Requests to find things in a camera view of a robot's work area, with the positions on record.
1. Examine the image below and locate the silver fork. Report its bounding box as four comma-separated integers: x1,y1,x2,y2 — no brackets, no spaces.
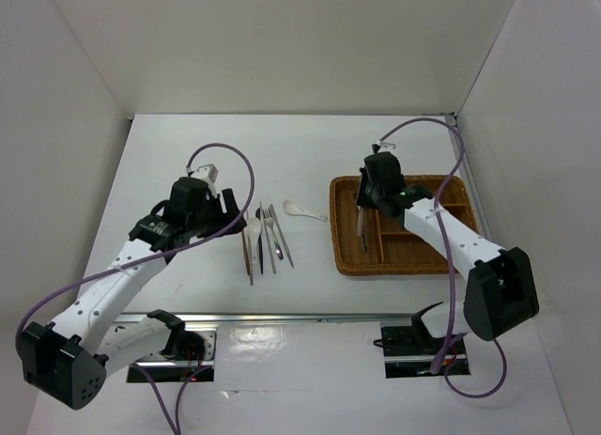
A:
360,229,368,253
357,207,364,237
264,209,284,260

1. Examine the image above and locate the white ceramic spoon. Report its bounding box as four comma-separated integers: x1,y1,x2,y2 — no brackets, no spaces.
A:
283,199,328,223
247,217,262,264

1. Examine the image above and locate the copper knife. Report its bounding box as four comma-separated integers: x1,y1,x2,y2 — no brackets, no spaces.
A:
240,229,251,277

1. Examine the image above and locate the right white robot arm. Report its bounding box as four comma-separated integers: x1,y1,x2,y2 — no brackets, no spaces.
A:
357,152,540,352

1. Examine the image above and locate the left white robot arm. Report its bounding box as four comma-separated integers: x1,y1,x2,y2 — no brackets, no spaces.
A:
17,177,246,410

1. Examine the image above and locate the silver knife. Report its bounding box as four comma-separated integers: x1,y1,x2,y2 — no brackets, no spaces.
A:
269,204,294,269

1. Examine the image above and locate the brown wicker divided tray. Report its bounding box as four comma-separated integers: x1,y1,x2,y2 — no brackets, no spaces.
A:
330,176,448,276

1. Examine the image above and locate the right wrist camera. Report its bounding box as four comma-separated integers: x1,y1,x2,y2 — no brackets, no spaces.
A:
372,141,396,154

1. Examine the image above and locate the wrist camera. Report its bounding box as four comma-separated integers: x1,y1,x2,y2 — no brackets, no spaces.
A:
372,141,396,154
186,163,219,196

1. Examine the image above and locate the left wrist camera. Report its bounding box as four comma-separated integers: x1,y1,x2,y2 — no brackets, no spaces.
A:
186,163,219,196

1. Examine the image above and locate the aluminium table rail front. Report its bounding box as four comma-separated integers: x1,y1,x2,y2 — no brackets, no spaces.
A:
116,312,424,325

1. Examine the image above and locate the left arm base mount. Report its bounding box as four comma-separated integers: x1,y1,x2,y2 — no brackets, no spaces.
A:
135,328,217,383

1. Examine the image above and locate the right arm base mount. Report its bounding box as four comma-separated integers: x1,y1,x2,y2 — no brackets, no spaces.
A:
372,326,470,379

